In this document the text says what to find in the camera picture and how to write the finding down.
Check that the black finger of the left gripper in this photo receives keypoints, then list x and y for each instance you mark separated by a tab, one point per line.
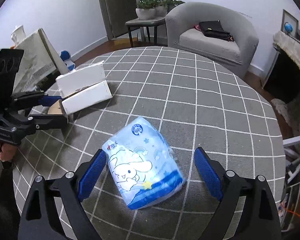
49	121

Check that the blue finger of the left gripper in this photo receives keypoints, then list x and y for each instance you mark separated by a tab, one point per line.
47	100

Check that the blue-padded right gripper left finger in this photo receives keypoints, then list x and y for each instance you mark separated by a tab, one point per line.
73	188

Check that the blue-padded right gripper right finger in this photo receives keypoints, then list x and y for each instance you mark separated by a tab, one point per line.
226	187

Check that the white cardboard box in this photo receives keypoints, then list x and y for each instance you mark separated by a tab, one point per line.
83	88

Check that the blue white tissue pack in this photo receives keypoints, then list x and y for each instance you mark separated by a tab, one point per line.
142	165

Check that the person's left hand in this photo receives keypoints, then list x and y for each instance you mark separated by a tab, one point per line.
7	152

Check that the white kettle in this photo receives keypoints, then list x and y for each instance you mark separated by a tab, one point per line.
18	35

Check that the grey-green door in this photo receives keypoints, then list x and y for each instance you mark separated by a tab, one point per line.
115	14

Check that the desk with beige cloth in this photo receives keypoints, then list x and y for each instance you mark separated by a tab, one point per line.
283	78

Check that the white potted green plant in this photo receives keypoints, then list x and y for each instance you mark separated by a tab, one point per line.
150	9

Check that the grey dining chair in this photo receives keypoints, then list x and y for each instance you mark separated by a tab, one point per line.
158	21

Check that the black handbag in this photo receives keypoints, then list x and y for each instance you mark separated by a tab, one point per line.
213	29

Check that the grey armchair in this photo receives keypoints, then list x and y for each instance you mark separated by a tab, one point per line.
183	32

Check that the blue globe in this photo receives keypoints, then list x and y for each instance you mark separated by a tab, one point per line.
288	27

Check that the picture frame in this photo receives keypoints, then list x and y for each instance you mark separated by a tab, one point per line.
287	17

